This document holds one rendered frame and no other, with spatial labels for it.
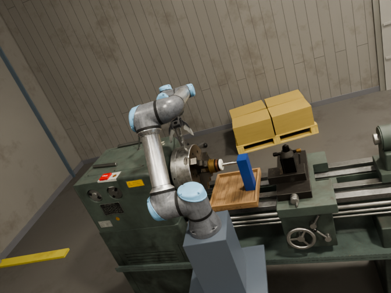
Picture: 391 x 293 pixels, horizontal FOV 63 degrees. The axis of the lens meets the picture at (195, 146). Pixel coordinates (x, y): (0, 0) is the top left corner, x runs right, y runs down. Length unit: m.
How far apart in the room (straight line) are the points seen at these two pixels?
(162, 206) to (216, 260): 0.35
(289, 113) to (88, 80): 3.14
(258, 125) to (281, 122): 0.30
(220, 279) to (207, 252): 0.18
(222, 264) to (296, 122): 2.98
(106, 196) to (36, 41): 3.97
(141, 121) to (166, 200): 0.37
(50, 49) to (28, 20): 0.49
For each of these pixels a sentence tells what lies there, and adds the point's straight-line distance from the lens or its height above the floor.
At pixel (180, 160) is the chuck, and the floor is 1.21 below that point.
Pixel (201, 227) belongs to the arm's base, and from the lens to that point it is 1.44.
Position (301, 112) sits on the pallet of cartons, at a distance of 4.22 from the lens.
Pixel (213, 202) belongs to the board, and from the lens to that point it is 2.04.
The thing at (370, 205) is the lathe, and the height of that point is 0.78.
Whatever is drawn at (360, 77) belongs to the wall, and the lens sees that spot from 5.19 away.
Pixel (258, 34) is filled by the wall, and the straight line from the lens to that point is 4.78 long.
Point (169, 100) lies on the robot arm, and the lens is 1.46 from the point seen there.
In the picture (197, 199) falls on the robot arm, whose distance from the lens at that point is 1.36.
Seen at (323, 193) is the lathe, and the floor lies 0.93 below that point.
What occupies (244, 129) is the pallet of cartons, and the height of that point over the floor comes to 0.33.
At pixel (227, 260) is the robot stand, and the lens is 1.51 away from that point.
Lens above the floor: 2.04
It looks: 24 degrees down
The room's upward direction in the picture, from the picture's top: 20 degrees counter-clockwise
